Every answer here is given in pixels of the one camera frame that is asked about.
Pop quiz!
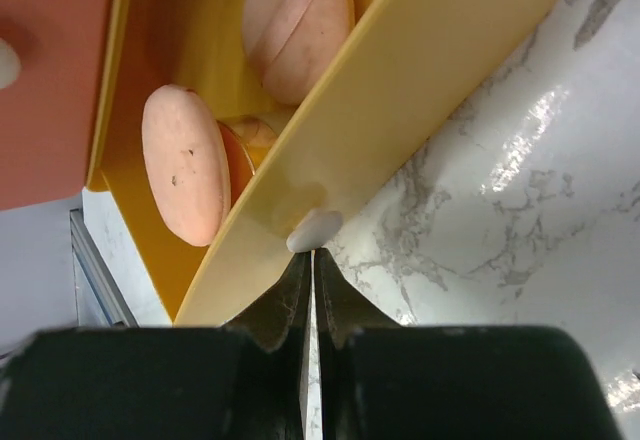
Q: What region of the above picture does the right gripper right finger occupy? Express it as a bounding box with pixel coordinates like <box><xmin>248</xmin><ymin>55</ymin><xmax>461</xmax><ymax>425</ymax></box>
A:
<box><xmin>313</xmin><ymin>249</ymin><xmax>621</xmax><ymax>439</ymax></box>

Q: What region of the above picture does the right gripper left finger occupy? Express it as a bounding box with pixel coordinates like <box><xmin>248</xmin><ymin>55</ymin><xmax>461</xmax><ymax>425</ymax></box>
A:
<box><xmin>1</xmin><ymin>254</ymin><xmax>310</xmax><ymax>439</ymax></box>

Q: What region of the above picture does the orange powder puff front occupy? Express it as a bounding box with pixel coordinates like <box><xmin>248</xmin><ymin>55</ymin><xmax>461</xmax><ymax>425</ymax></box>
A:
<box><xmin>141</xmin><ymin>84</ymin><xmax>231</xmax><ymax>247</ymax></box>

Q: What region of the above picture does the orange powder puff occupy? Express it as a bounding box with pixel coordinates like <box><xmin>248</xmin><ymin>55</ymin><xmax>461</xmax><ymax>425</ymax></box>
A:
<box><xmin>241</xmin><ymin>0</ymin><xmax>355</xmax><ymax>105</ymax></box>
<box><xmin>141</xmin><ymin>84</ymin><xmax>231</xmax><ymax>247</ymax></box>

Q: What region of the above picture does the yellow bottom drawer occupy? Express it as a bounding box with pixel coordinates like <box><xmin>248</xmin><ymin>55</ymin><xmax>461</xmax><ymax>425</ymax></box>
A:
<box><xmin>87</xmin><ymin>0</ymin><xmax>557</xmax><ymax>325</ymax></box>

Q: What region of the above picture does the orange powder puff back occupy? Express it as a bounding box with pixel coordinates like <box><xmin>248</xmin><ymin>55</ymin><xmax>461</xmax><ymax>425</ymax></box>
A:
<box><xmin>241</xmin><ymin>0</ymin><xmax>355</xmax><ymax>105</ymax></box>

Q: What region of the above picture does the orange drawer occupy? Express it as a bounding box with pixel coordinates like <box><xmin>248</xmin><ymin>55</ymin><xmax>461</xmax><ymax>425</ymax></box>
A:
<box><xmin>1</xmin><ymin>0</ymin><xmax>112</xmax><ymax>210</ymax></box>

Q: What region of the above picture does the gold round jar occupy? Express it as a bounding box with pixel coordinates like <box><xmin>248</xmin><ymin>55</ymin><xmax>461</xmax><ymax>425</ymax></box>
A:
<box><xmin>218</xmin><ymin>111</ymin><xmax>291</xmax><ymax>174</ymax></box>

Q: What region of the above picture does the aluminium rail frame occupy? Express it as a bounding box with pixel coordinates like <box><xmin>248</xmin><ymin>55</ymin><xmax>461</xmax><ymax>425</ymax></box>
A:
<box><xmin>69</xmin><ymin>209</ymin><xmax>138</xmax><ymax>328</ymax></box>

